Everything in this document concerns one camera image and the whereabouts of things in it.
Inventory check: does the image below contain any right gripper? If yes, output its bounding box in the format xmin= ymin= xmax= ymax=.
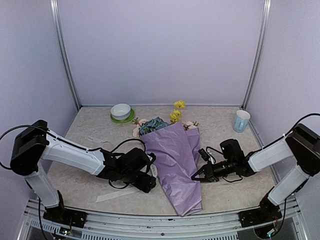
xmin=191 ymin=158 xmax=236 ymax=183

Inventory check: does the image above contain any clear printed cellophane wrap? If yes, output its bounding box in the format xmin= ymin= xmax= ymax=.
xmin=96 ymin=138 xmax=158 ymax=203

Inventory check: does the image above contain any purple wrapping paper sheet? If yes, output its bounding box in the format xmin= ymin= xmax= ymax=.
xmin=141 ymin=122 xmax=202 ymax=217

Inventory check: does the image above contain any pink fake rose bunch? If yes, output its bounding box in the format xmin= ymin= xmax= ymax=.
xmin=132 ymin=117 xmax=148 ymax=139

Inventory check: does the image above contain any blue fake flower bunch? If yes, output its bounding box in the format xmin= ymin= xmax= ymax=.
xmin=139 ymin=117 xmax=170 ymax=136

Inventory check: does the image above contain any yellow fake flower stem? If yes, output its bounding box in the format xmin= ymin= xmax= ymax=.
xmin=169 ymin=100 xmax=186 ymax=124

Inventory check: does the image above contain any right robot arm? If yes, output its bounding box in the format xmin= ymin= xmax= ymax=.
xmin=191 ymin=121 xmax=320 ymax=222

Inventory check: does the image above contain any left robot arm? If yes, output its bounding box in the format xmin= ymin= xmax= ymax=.
xmin=0 ymin=120 xmax=156 ymax=223

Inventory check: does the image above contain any light blue mug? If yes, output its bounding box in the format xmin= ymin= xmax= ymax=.
xmin=233 ymin=110 xmax=251 ymax=133

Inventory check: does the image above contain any green plate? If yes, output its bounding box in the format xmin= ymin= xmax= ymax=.
xmin=110 ymin=109 xmax=136 ymax=124

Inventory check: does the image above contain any white ceramic bowl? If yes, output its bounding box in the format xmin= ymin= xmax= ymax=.
xmin=110 ymin=103 xmax=131 ymax=121

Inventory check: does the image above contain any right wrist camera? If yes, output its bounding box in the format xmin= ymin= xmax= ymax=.
xmin=198 ymin=148 xmax=216 ymax=164

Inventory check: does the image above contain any front aluminium rail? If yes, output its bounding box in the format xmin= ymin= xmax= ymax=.
xmin=17 ymin=197 xmax=311 ymax=240

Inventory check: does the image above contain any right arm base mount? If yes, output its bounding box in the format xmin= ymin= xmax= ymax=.
xmin=238 ymin=208 xmax=282 ymax=228

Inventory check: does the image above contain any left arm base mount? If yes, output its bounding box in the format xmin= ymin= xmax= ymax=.
xmin=43 ymin=208 xmax=88 ymax=228

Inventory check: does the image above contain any right aluminium frame post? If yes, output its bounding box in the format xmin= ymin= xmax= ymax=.
xmin=241 ymin=0 xmax=272 ymax=110

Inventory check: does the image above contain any aluminium frame post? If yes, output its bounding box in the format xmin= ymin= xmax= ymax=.
xmin=50 ymin=0 xmax=82 ymax=112
xmin=241 ymin=0 xmax=272 ymax=110

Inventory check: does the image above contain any left aluminium frame post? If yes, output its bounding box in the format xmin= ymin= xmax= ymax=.
xmin=50 ymin=0 xmax=82 ymax=112

